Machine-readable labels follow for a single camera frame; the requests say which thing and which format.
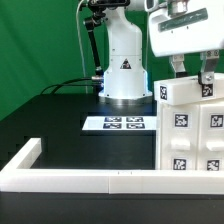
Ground white cabinet body box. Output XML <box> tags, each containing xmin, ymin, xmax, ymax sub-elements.
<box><xmin>155</xmin><ymin>100</ymin><xmax>224</xmax><ymax>171</ymax></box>

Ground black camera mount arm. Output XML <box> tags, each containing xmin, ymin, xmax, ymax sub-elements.
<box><xmin>78</xmin><ymin>0</ymin><xmax>131</xmax><ymax>83</ymax></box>

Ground white thin cable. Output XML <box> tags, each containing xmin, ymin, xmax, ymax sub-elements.
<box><xmin>75</xmin><ymin>0</ymin><xmax>90</xmax><ymax>94</ymax></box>

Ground white U-shaped fence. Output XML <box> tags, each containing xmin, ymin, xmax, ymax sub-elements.
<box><xmin>0</xmin><ymin>138</ymin><xmax>224</xmax><ymax>195</ymax></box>

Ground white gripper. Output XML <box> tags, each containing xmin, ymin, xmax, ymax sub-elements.
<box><xmin>149</xmin><ymin>3</ymin><xmax>224</xmax><ymax>85</ymax></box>

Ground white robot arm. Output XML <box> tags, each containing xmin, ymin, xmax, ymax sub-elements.
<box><xmin>99</xmin><ymin>0</ymin><xmax>224</xmax><ymax>101</ymax></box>

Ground black cable bundle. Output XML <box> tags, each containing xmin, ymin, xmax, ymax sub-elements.
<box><xmin>40</xmin><ymin>77</ymin><xmax>104</xmax><ymax>96</ymax></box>

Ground small white cube part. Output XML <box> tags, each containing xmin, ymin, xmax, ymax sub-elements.
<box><xmin>154</xmin><ymin>73</ymin><xmax>224</xmax><ymax>105</ymax></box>

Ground white cabinet door panel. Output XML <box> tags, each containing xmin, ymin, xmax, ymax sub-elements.
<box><xmin>197</xmin><ymin>101</ymin><xmax>224</xmax><ymax>171</ymax></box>

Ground white base tag plate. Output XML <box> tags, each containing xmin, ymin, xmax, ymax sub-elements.
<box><xmin>82</xmin><ymin>116</ymin><xmax>156</xmax><ymax>131</ymax></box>

